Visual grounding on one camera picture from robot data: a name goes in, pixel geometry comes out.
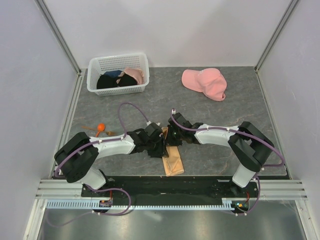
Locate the peach cloth napkin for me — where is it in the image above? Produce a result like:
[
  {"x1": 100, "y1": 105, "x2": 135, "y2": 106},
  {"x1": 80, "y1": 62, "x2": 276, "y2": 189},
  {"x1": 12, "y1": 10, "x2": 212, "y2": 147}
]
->
[{"x1": 160, "y1": 126, "x2": 185, "y2": 177}]

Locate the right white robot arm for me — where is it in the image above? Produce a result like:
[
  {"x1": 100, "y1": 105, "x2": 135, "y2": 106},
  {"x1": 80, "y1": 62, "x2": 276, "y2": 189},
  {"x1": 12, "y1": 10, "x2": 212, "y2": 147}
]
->
[{"x1": 166, "y1": 111, "x2": 275, "y2": 197}]

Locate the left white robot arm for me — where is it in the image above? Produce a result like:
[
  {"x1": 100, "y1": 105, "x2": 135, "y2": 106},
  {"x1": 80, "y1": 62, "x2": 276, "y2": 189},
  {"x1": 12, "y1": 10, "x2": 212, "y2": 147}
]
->
[{"x1": 54, "y1": 122, "x2": 169, "y2": 197}]

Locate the pink baseball cap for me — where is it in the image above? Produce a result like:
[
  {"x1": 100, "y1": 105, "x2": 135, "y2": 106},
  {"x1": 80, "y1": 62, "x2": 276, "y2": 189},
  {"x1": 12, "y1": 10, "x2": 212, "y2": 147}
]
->
[{"x1": 181, "y1": 68, "x2": 227, "y2": 102}]

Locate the light pink cap in basket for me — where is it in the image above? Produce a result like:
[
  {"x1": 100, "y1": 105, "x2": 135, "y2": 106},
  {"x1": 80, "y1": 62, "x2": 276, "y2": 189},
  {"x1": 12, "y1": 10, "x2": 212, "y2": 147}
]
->
[{"x1": 124, "y1": 68, "x2": 144, "y2": 85}]

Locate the black cap in basket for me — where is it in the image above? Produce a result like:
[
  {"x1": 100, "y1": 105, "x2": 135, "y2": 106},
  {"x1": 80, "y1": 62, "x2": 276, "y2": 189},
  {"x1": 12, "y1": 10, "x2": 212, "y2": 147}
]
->
[{"x1": 96, "y1": 74, "x2": 138, "y2": 90}]

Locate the blue cap in basket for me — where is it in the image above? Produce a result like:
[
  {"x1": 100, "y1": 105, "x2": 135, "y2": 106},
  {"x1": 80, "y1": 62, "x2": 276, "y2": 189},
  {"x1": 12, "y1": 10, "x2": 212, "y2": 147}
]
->
[{"x1": 104, "y1": 70, "x2": 122, "y2": 78}]

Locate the white plastic basket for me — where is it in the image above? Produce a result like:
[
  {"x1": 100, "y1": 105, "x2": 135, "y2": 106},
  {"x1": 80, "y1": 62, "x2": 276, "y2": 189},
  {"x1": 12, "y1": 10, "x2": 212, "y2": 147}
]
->
[{"x1": 86, "y1": 52, "x2": 150, "y2": 97}]

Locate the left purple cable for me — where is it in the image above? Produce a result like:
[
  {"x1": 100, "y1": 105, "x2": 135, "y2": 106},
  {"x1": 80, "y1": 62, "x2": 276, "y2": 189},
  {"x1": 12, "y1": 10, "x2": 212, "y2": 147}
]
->
[{"x1": 46, "y1": 101, "x2": 151, "y2": 227}]

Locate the purple cable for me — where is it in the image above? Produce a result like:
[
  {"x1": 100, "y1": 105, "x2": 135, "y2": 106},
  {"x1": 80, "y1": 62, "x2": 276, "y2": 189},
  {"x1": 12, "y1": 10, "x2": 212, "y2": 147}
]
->
[
  {"x1": 171, "y1": 107, "x2": 286, "y2": 218},
  {"x1": 46, "y1": 101, "x2": 151, "y2": 227}
]

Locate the orange handled spoon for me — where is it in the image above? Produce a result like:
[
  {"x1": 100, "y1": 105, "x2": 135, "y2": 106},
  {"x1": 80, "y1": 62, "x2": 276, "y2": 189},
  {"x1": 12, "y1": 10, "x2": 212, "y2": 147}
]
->
[{"x1": 81, "y1": 123, "x2": 106, "y2": 132}]

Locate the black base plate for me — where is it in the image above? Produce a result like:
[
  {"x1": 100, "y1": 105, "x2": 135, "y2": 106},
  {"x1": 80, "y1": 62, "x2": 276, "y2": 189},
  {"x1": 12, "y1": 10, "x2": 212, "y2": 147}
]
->
[{"x1": 81, "y1": 176, "x2": 259, "y2": 205}]

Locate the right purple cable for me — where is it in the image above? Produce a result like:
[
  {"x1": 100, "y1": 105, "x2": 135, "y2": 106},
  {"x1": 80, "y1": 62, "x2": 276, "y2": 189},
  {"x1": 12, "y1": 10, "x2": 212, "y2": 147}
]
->
[{"x1": 171, "y1": 107, "x2": 286, "y2": 218}]

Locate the white slotted cable duct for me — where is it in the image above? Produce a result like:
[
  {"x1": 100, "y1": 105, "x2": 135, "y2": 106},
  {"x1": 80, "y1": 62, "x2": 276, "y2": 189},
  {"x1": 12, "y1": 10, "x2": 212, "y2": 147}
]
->
[{"x1": 46, "y1": 198, "x2": 249, "y2": 211}]

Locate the aluminium front rail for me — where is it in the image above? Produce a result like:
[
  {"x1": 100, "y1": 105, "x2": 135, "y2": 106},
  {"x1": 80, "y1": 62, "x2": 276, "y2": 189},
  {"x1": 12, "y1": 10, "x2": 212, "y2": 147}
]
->
[{"x1": 35, "y1": 179, "x2": 308, "y2": 201}]

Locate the left aluminium frame post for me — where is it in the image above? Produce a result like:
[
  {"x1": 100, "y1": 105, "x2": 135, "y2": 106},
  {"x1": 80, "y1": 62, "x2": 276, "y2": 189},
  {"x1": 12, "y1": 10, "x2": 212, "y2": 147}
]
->
[{"x1": 35, "y1": 0, "x2": 82, "y2": 75}]

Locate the aluminium frame post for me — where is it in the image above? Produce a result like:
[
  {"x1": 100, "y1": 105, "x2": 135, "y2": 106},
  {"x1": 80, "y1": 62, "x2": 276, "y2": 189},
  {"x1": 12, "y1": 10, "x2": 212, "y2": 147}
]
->
[
  {"x1": 254, "y1": 0, "x2": 300, "y2": 73},
  {"x1": 35, "y1": 0, "x2": 82, "y2": 75}
]

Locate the right aluminium frame post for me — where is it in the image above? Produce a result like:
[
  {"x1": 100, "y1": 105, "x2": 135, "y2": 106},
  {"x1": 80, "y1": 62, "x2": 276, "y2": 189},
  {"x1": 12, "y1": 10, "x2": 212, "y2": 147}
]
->
[{"x1": 254, "y1": 0, "x2": 300, "y2": 73}]

